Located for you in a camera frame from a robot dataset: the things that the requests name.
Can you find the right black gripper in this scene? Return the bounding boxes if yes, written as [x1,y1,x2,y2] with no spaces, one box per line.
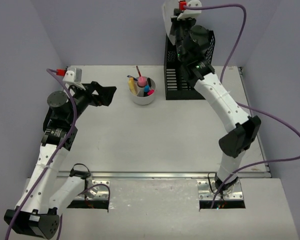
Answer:
[171,9,199,63]

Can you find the yellow highlighter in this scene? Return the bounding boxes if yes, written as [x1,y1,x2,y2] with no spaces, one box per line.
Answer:
[128,76,138,96]

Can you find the pink capped glue stick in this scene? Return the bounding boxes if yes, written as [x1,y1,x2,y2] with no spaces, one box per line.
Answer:
[137,76,148,88]

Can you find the red pen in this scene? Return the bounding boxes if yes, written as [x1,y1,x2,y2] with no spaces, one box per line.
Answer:
[135,65,142,77]

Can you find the black blue highlighter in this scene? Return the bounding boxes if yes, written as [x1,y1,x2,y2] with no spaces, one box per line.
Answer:
[143,85,151,94]

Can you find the black pink highlighter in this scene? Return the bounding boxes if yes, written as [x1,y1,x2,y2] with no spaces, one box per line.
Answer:
[144,89,155,97]

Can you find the pale orange highlighter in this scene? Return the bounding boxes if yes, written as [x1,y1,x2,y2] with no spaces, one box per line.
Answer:
[128,77,134,87]

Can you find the grey booklet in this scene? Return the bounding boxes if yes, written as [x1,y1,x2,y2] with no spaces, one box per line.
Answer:
[161,0,179,46]

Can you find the black handled scissors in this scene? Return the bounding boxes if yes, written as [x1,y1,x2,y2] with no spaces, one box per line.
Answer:
[147,77,152,88]

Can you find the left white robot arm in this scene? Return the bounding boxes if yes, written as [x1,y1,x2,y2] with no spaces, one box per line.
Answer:
[4,81,117,240]

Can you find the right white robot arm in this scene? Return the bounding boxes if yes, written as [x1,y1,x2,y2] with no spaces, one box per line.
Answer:
[169,8,261,197]

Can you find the white round desk organizer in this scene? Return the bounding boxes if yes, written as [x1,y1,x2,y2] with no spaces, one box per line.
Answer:
[129,78,157,106]

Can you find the black mesh file organizer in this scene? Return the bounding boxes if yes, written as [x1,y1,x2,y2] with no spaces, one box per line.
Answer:
[164,37,204,100]

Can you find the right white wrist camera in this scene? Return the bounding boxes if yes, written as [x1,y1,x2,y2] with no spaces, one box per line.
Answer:
[177,0,202,21]

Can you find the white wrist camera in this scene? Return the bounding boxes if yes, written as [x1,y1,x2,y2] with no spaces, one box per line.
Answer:
[63,66,82,84]
[177,0,202,21]

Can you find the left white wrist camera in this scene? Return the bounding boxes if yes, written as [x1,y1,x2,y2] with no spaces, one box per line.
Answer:
[63,66,82,84]

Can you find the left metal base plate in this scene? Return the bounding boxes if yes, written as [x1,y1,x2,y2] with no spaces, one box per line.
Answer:
[73,179,111,201]

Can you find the metal base plate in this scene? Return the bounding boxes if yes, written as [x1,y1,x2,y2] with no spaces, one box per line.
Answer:
[197,179,244,201]
[73,179,111,201]

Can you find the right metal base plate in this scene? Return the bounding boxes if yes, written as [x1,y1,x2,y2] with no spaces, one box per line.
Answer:
[197,179,244,201]

